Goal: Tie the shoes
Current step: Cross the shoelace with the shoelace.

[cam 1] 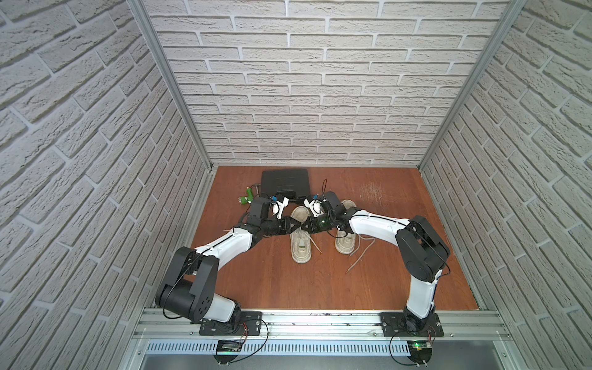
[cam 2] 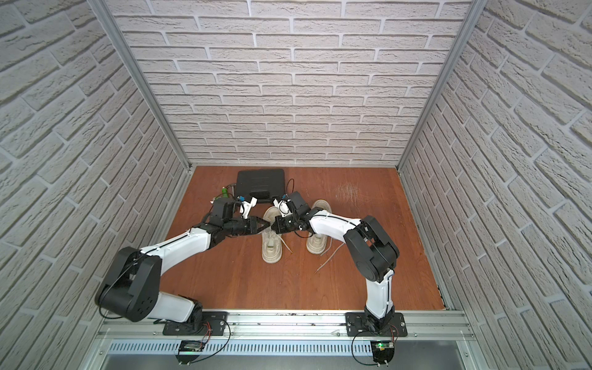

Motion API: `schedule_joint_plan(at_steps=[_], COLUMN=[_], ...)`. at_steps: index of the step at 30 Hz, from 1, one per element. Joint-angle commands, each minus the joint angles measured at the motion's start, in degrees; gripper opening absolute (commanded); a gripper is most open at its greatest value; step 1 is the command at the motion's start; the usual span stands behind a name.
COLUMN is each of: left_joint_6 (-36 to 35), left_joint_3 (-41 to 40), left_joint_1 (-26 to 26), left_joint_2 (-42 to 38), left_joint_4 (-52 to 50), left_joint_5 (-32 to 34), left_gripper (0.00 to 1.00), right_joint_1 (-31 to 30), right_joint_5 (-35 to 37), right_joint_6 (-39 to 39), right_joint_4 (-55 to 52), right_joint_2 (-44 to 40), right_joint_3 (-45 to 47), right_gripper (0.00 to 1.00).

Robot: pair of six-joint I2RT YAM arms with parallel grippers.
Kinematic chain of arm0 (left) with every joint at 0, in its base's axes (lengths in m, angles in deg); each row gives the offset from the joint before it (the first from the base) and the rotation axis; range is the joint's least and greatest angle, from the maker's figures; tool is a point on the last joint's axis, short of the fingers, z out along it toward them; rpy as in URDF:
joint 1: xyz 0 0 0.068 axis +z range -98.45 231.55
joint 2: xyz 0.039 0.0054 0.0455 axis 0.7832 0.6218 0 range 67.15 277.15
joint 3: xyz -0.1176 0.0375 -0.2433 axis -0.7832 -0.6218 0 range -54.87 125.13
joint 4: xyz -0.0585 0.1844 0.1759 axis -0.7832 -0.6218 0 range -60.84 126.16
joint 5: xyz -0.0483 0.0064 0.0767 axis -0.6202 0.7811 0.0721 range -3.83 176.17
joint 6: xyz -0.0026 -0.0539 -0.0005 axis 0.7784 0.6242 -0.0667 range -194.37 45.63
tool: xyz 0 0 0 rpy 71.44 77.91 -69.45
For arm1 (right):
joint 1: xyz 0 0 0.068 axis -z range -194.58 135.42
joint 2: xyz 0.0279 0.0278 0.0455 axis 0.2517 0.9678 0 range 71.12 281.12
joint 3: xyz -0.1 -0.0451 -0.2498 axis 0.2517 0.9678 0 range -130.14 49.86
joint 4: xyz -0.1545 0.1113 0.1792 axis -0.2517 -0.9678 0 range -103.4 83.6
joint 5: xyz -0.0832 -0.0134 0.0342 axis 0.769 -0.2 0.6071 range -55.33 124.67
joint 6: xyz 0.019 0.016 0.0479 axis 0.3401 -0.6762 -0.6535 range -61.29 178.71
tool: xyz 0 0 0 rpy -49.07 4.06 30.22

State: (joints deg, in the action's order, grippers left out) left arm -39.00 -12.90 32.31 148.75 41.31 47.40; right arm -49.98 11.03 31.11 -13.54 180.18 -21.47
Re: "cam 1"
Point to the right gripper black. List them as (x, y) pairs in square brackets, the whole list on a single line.
[(312, 228)]

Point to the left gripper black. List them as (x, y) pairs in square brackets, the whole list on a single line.
[(280, 224)]

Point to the beige sneaker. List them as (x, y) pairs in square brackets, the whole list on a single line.
[(349, 244), (301, 241)]

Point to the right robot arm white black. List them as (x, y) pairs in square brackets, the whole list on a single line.
[(424, 253)]

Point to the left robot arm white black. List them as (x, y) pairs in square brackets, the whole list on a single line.
[(188, 288)]

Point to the black plastic tool case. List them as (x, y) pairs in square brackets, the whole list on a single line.
[(291, 183)]

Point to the left controller board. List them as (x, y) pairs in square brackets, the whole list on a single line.
[(227, 351)]

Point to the controller board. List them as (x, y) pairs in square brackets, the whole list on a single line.
[(420, 353), (227, 351)]

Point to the right controller board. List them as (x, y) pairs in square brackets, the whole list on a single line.
[(420, 353)]

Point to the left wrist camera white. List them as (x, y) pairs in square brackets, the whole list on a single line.
[(278, 204)]

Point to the green handled tool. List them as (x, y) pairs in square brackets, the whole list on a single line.
[(251, 193)]

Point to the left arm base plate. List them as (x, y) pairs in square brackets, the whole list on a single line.
[(248, 323)]

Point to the aluminium front rail frame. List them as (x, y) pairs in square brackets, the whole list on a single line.
[(318, 333)]

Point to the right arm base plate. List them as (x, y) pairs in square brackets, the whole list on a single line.
[(403, 324)]

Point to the left corner aluminium post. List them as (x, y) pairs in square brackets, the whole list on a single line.
[(145, 25)]

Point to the corner aluminium post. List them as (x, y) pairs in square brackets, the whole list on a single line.
[(508, 18), (145, 25)]

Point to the right corner aluminium post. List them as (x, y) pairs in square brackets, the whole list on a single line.
[(508, 18)]

